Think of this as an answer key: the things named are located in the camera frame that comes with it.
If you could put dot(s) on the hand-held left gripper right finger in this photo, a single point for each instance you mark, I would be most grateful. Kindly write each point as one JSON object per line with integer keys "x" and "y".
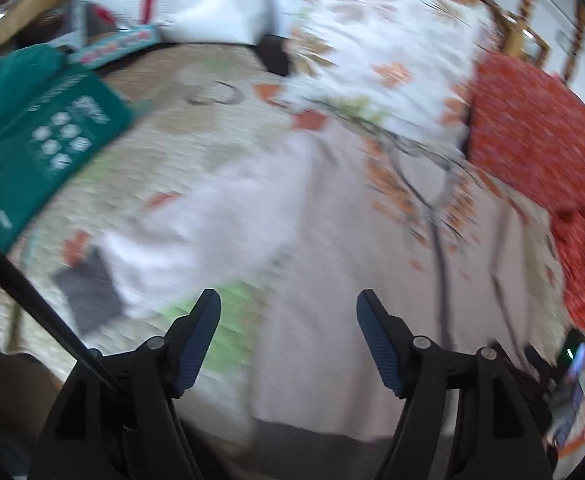
{"x": 380, "y": 345}

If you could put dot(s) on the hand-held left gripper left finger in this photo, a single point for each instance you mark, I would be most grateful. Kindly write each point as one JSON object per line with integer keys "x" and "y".
{"x": 200, "y": 345}

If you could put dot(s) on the pale pink small garment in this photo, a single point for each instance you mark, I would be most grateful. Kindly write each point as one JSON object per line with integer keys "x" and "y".
{"x": 212, "y": 220}

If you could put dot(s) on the heart printed cream blanket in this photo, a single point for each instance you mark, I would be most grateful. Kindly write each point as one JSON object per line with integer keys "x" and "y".
{"x": 322, "y": 260}

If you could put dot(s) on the black rod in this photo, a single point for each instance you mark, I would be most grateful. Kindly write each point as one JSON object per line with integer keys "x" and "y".
{"x": 22, "y": 290}

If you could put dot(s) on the teal printed box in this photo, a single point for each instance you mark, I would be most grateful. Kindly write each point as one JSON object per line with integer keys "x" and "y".
{"x": 47, "y": 150}

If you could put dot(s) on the orange floral blanket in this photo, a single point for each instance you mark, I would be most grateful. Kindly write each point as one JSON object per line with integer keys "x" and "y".
{"x": 537, "y": 135}

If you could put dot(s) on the white floral pillow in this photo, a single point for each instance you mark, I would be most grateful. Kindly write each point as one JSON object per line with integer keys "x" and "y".
{"x": 387, "y": 60}

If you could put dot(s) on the black cushion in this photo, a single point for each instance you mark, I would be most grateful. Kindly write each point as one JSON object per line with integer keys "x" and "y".
{"x": 272, "y": 55}

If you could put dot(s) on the colourful flat box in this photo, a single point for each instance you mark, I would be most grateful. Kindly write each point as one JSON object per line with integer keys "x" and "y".
{"x": 117, "y": 45}

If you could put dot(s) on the teal cloth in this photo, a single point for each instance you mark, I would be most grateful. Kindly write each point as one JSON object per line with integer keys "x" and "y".
{"x": 7, "y": 80}

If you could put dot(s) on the white plastic bag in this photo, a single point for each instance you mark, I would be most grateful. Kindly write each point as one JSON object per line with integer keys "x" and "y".
{"x": 197, "y": 5}

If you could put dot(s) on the wooden furniture frame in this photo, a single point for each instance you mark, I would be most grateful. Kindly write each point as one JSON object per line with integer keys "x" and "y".
{"x": 522, "y": 25}

